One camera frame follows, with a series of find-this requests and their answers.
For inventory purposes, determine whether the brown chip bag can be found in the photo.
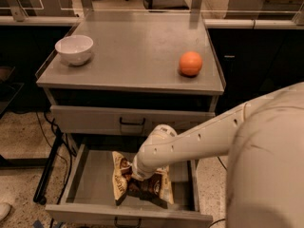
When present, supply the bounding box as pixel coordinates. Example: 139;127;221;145
112;151;174;208

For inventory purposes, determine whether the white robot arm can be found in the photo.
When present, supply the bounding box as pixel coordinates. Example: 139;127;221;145
132;83;304;228

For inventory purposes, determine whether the grey drawer cabinet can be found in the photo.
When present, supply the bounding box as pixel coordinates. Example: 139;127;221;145
34;9;226;228

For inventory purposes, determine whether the closed grey upper drawer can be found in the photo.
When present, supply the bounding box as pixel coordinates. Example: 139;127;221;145
50;105;215;136

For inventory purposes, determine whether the open grey middle drawer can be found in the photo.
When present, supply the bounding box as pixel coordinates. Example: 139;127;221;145
46;145;213;228

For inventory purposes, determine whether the orange fruit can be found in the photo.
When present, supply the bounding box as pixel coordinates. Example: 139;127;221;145
179;51;202;77

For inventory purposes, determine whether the white ceramic bowl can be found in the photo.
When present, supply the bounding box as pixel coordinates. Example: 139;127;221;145
55;35;94;66

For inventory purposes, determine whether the black table leg base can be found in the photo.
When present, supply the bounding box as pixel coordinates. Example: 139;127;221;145
33;128;63;205

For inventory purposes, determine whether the white shoe tip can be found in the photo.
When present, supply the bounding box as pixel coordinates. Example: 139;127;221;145
0;202;11;221

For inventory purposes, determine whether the black floor cable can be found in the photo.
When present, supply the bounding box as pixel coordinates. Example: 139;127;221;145
208;155;228;228

